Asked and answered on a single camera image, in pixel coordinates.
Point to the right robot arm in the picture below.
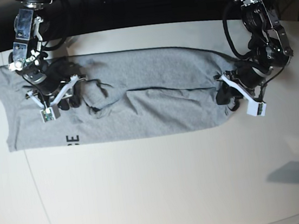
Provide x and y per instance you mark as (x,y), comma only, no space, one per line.
(50,88)

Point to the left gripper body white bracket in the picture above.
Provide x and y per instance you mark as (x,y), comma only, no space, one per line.
(255,105)

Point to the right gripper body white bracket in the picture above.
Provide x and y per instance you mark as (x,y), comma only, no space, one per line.
(48,103)

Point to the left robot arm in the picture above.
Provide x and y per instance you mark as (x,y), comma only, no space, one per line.
(269,48)

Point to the grey T-shirt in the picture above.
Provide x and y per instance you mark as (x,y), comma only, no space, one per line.
(124,95)

